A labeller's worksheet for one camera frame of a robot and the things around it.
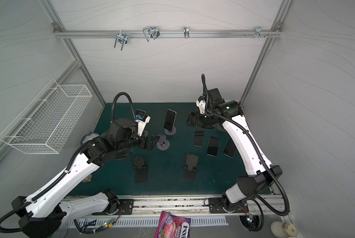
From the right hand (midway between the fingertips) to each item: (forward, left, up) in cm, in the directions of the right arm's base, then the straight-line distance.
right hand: (194, 122), depth 72 cm
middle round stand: (0, +18, -23) cm, 29 cm away
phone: (+16, +33, -12) cm, 39 cm away
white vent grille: (-39, +24, -29) cm, 54 cm away
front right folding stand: (-15, +1, -23) cm, 28 cm away
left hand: (-7, +21, 0) cm, 22 cm away
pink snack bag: (-40, +10, -26) cm, 49 cm away
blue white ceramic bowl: (+4, +68, -24) cm, 72 cm away
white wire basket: (-7, +70, +3) cm, 70 cm away
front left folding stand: (-16, +29, -25) cm, 41 cm away
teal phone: (+1, -24, -29) cm, 38 cm away
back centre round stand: (+12, +16, -28) cm, 34 cm away
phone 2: (+15, +15, -17) cm, 27 cm away
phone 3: (+3, -14, -29) cm, 33 cm away
